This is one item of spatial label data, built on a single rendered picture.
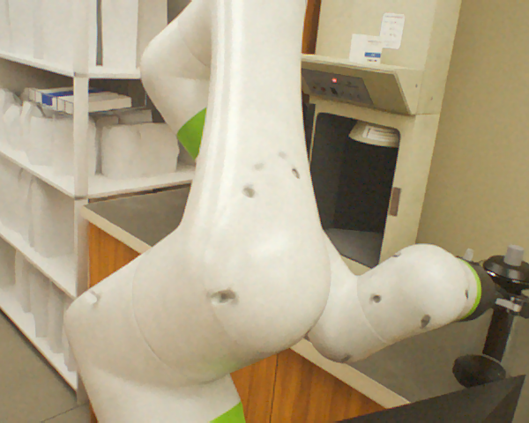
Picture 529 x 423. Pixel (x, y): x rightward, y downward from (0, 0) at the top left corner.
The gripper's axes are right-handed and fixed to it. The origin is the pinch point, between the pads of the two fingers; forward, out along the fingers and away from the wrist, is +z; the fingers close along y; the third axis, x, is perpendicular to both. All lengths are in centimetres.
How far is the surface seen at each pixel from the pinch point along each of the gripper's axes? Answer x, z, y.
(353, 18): -48, 3, 54
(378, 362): 22.3, 0.9, 18.0
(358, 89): -32, 2, 45
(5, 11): -35, -10, 222
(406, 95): -32.2, 2.3, 32.9
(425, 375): 21.1, 4.5, 9.5
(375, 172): -16, 35, 54
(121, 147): 3, 24, 161
